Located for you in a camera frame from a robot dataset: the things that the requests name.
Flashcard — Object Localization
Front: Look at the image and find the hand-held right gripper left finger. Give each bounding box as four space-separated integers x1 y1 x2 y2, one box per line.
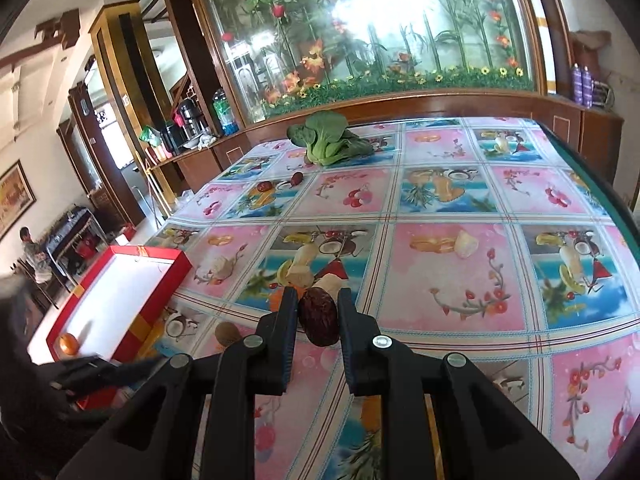
57 287 301 480

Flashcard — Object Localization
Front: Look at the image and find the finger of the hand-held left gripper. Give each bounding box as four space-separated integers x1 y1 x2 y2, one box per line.
50 354 108 392
107 355 170 391

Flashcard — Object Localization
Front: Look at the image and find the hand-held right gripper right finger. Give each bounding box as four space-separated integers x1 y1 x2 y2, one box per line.
337 287 581 480

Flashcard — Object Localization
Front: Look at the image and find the red gift box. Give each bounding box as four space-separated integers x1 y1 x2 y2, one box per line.
27 245 193 411

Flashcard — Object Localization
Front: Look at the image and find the black metal rack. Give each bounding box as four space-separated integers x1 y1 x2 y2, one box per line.
45 205 108 281

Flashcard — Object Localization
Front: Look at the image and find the fruit print tablecloth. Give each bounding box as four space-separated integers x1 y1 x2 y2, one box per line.
145 116 640 480

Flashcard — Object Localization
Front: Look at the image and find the green bok choy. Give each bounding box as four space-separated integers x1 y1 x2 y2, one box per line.
286 110 376 167

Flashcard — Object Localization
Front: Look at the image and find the green plastic water bottle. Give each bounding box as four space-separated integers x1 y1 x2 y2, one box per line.
212 88 240 137

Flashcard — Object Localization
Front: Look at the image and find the black thermos jug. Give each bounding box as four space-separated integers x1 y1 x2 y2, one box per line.
177 99 203 143

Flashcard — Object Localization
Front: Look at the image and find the tall wooden cabinet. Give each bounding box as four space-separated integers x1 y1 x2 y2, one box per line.
90 2 173 231

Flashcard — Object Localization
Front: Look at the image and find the wooden partition with flower glass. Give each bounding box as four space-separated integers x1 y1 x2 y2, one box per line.
155 0 626 201

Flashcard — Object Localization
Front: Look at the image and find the framed wall painting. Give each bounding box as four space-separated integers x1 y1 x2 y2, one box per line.
0 159 37 241

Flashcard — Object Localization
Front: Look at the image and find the wire basket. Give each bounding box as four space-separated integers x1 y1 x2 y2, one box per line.
592 80 615 111

